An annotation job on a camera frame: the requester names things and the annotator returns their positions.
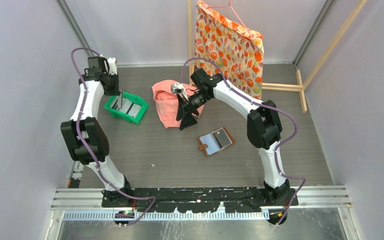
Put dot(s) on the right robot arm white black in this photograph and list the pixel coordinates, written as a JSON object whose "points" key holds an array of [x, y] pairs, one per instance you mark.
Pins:
{"points": [[263, 124]]}

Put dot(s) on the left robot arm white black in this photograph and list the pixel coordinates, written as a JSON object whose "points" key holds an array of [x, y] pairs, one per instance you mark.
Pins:
{"points": [[84, 137]]}

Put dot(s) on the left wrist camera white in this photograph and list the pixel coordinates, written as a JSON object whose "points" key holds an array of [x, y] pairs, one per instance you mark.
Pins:
{"points": [[112, 66]]}

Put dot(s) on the floral fabric bag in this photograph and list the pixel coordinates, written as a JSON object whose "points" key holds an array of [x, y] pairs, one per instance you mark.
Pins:
{"points": [[227, 47]]}

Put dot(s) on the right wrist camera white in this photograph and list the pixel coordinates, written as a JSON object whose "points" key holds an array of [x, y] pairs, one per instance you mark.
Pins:
{"points": [[180, 91]]}

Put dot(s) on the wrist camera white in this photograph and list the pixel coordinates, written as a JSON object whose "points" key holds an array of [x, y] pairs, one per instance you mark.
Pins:
{"points": [[180, 91], [112, 66]]}

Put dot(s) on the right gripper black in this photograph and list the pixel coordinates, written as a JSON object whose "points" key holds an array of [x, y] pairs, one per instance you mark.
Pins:
{"points": [[187, 119]]}

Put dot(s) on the pink cloth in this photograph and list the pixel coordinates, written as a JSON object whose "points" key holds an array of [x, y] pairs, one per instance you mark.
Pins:
{"points": [[166, 103]]}

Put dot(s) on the grey credit card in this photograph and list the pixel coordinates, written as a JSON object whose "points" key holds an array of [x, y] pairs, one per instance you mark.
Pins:
{"points": [[120, 101]]}

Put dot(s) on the pink hanger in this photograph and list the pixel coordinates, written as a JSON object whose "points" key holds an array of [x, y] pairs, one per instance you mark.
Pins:
{"points": [[229, 5]]}

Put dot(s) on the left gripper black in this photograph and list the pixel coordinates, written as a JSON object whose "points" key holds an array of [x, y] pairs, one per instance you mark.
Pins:
{"points": [[116, 91]]}

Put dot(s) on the black credit card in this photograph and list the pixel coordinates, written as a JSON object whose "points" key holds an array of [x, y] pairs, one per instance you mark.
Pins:
{"points": [[222, 138]]}

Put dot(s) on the green card tray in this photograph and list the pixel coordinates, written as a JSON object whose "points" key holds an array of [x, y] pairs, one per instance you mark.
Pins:
{"points": [[133, 107]]}

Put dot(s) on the brown leather card holder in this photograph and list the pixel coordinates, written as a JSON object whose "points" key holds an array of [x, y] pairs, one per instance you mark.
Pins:
{"points": [[207, 143]]}

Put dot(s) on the wooden rack frame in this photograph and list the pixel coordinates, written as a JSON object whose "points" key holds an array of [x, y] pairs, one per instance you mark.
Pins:
{"points": [[302, 84]]}

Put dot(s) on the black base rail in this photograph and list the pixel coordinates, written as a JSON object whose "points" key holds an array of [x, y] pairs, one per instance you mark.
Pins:
{"points": [[248, 199]]}

